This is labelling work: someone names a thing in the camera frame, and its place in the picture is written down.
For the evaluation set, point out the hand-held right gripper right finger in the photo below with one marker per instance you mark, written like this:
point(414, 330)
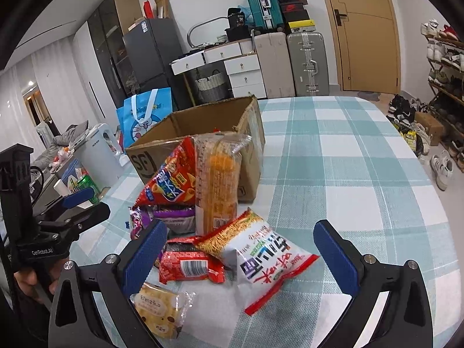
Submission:
point(335, 257)

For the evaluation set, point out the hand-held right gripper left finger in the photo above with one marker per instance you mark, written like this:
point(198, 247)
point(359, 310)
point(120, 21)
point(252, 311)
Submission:
point(145, 253)

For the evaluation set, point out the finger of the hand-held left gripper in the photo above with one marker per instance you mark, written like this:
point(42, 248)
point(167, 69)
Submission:
point(90, 214)
point(79, 195)

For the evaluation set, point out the small red snack packet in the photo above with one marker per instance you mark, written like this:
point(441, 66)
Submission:
point(188, 261)

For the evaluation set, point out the purple snack packet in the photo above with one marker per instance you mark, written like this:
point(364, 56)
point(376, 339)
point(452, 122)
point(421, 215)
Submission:
point(177, 215)

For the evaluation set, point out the clear cookie packet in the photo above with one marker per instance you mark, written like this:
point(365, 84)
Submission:
point(159, 308)

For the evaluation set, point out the white noodle snack bag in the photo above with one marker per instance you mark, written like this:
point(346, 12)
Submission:
point(261, 261)

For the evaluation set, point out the red chip bag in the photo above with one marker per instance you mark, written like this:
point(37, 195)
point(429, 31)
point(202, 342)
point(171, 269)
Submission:
point(170, 177)

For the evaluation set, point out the long orange snack packet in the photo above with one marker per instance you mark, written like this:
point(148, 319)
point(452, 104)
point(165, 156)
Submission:
point(217, 185)

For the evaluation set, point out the brown cardboard box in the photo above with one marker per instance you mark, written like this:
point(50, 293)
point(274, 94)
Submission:
point(250, 148)

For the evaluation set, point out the person's left hand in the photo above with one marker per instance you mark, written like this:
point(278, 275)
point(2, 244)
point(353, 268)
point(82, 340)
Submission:
point(22, 283)

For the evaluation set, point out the green can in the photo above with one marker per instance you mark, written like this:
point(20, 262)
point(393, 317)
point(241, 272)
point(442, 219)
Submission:
point(89, 186)

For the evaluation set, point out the white jug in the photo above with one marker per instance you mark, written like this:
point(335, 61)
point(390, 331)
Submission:
point(98, 156)

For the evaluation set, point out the blue cartoon tote bag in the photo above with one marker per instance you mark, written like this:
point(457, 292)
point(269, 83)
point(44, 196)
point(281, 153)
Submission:
point(145, 116)

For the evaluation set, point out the teal checked tablecloth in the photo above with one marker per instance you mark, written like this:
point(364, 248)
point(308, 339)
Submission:
point(344, 152)

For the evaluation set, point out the white sneaker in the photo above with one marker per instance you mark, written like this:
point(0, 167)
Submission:
point(442, 170)

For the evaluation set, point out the dark glass cabinet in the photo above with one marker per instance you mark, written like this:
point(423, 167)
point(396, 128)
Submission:
point(105, 43)

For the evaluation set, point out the pile of dark shoes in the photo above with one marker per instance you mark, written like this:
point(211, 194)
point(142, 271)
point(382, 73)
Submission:
point(404, 116)

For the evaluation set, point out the grey refrigerator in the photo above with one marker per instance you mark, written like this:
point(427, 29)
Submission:
point(156, 54)

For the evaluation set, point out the small floor cardboard box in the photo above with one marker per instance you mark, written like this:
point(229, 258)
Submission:
point(429, 127)

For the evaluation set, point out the dark door mat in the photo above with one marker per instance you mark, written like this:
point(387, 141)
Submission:
point(368, 96)

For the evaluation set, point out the woven basket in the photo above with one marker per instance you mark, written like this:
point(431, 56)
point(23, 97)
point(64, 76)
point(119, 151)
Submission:
point(212, 87)

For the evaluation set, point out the tall cardboard carton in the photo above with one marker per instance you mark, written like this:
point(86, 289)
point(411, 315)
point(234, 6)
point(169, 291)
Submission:
point(127, 11)

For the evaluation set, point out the silver suitcase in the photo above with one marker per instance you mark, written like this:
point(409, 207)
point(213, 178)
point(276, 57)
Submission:
point(308, 61)

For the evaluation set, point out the wooden shoe rack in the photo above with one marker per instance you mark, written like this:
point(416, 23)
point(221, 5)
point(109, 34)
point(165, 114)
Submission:
point(447, 94)

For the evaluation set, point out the red paper bag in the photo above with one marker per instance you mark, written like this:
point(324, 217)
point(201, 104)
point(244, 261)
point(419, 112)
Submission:
point(148, 9)

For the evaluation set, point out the beige suitcase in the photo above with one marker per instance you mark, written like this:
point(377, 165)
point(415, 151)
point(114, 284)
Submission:
point(272, 65)

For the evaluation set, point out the open flat cardboard carton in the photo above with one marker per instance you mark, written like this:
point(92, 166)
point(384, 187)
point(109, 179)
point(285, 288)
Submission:
point(163, 7)

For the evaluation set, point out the white drawer cabinet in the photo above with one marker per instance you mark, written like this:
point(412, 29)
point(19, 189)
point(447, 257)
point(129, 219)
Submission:
point(243, 69)

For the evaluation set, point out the wooden door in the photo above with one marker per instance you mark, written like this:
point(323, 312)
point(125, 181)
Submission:
point(366, 36)

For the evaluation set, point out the row of assorted sneakers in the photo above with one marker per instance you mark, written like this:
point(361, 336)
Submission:
point(440, 49)

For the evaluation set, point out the yellow black shoe box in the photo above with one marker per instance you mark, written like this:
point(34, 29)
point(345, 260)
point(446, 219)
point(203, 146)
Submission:
point(299, 26)

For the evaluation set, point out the black red-logo shoe box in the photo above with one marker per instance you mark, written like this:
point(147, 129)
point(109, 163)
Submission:
point(293, 11)

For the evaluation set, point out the teal suitcase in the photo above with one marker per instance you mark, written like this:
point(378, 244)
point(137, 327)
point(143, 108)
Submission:
point(259, 3)

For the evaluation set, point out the oval metal frame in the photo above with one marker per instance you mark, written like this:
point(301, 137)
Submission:
point(195, 25)

